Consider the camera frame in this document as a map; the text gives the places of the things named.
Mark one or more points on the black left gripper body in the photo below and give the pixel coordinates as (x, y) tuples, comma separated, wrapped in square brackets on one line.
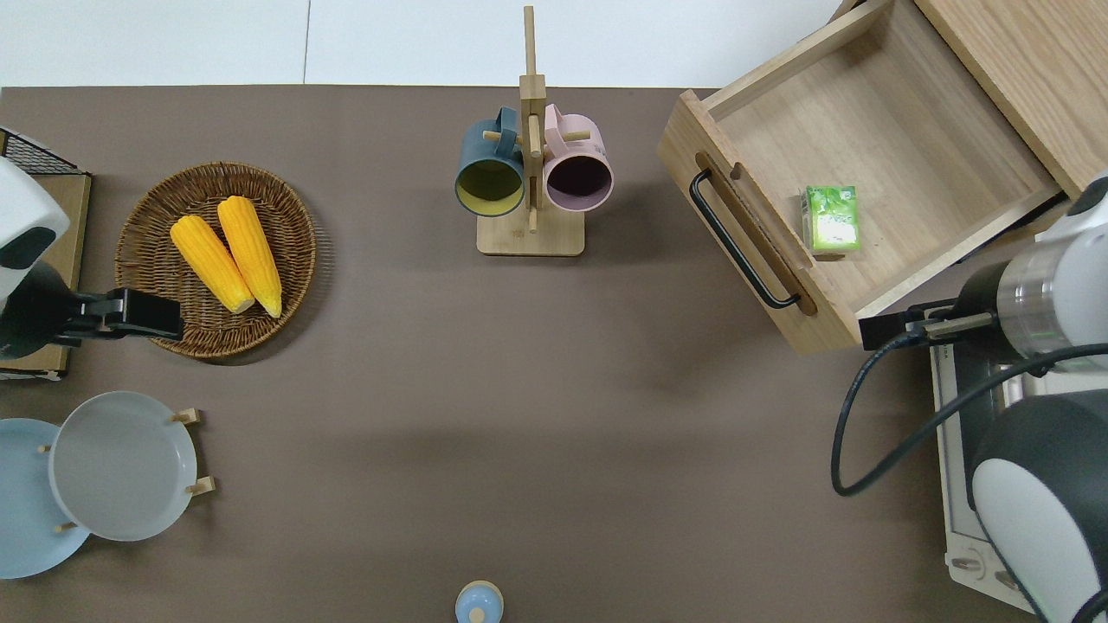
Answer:
[(35, 311)]

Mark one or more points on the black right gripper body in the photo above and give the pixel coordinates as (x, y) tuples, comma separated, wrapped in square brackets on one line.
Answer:
[(978, 298)]

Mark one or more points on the light wooden drawer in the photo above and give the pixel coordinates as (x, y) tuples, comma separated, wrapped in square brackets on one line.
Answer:
[(909, 130)]

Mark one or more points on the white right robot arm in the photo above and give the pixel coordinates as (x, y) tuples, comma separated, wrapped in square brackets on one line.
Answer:
[(1073, 285)]

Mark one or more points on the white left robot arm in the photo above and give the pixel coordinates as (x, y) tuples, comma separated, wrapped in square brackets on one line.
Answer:
[(26, 199)]

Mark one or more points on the round brown wicker basket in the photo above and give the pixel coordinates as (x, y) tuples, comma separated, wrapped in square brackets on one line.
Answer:
[(156, 251)]

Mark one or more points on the green tissue pack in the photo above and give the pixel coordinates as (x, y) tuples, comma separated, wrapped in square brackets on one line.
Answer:
[(831, 221)]

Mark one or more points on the grey plate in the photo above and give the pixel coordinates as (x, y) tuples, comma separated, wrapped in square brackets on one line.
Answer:
[(121, 467)]

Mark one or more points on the yellow corn cob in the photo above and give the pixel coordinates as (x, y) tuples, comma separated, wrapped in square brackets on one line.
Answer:
[(212, 264), (251, 255)]

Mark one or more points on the white toaster oven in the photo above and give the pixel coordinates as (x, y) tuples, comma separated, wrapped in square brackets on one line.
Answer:
[(952, 484)]

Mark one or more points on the wooden plate rack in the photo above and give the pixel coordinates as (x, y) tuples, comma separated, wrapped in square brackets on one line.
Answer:
[(192, 416)]

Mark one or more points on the light blue plate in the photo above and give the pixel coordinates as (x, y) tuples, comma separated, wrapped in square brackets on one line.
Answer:
[(22, 510)]

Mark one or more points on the beige oven knob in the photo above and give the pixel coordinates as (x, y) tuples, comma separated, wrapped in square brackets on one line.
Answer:
[(968, 564), (1006, 578)]

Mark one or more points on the pink mug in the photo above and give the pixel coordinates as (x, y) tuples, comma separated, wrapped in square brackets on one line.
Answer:
[(576, 143)]

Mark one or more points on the wooden mug tree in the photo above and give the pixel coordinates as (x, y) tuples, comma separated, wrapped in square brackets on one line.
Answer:
[(530, 238)]

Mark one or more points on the dark blue mug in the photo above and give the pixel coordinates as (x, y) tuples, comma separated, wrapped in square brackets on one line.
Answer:
[(489, 151)]

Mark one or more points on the small blue wooden knob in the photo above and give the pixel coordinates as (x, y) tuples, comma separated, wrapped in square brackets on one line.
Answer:
[(479, 604)]

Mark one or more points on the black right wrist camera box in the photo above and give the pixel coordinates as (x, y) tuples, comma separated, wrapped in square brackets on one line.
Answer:
[(883, 330)]

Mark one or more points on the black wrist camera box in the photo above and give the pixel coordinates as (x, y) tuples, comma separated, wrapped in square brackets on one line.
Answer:
[(156, 314), (883, 330)]

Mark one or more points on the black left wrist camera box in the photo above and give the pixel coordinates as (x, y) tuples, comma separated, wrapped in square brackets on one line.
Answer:
[(156, 314)]

